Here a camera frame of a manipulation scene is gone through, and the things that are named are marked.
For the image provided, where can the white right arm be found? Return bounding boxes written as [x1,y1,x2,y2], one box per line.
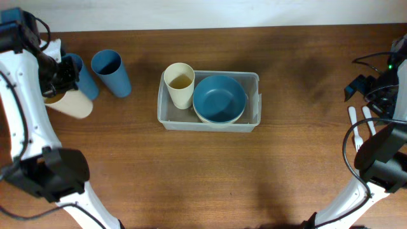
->
[301,36,406,228]

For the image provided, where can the blue bowl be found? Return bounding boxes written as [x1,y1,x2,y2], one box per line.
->
[193,75,247,122]

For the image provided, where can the blue cup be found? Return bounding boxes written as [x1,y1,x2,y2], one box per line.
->
[66,53,99,101]
[91,50,132,98]

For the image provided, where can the cream bowl back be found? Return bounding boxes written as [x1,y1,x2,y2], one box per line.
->
[193,107,244,124]

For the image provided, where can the cream bowl front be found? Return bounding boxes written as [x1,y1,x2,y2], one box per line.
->
[205,123,233,128]

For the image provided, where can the cream bowl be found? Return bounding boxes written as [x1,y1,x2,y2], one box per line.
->
[193,107,244,124]
[205,123,233,128]

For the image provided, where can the cream cup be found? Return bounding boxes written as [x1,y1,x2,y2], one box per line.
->
[43,90,93,119]
[163,62,195,109]

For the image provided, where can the clear plastic container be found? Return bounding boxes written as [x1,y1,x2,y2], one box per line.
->
[157,71,261,132]

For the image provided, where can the left arm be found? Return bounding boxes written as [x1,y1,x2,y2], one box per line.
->
[1,7,122,228]

